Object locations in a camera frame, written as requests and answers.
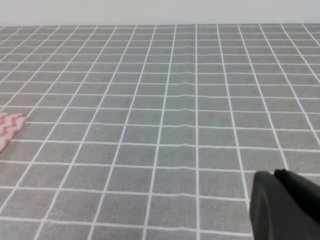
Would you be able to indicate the grey checked tablecloth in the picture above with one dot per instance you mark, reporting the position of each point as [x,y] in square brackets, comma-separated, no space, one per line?
[152,132]

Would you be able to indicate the pink white wavy towel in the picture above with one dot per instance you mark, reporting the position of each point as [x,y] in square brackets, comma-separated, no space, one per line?
[10,125]

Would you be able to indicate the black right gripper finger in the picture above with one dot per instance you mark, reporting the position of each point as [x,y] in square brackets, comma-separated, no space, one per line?
[284,206]

